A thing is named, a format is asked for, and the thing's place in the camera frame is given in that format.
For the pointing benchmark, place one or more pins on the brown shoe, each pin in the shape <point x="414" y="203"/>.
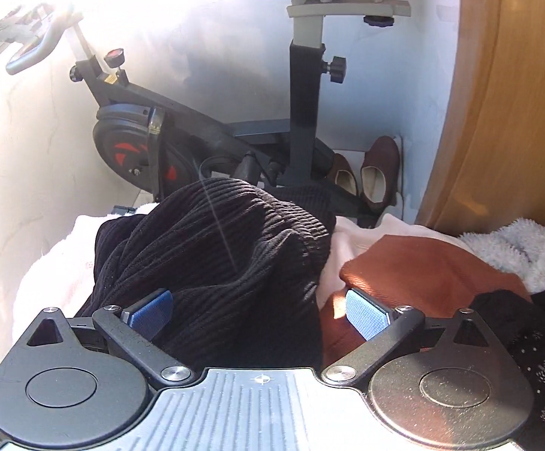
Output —
<point x="342" y="175"/>
<point x="380" y="173"/>

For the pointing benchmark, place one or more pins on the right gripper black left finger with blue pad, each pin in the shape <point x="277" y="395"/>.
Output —
<point x="130" y="332"/>

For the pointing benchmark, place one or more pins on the brown left shoe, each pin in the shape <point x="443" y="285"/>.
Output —
<point x="342" y="175"/>

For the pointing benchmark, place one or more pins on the rust orange garment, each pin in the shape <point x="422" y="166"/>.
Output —
<point x="431" y="275"/>

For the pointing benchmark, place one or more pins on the black exercise bike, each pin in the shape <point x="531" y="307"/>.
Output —
<point x="161" y="145"/>

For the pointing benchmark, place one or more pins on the pink fluffy garment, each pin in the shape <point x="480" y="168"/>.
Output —
<point x="349" y="241"/>

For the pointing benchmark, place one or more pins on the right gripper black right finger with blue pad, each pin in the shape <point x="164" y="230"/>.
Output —
<point x="388" y="333"/>

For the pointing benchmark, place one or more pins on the wooden wardrobe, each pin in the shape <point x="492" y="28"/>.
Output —
<point x="490" y="165"/>

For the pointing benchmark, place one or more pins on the white fleece blanket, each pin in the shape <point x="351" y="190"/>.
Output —
<point x="518" y="248"/>

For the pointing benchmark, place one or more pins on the black ribbed knit garment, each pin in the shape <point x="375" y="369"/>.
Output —
<point x="242" y="265"/>

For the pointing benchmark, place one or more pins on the black speckled garment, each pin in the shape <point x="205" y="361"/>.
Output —
<point x="519" y="324"/>

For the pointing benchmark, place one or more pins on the brown right shoe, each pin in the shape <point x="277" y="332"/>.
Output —
<point x="380" y="173"/>

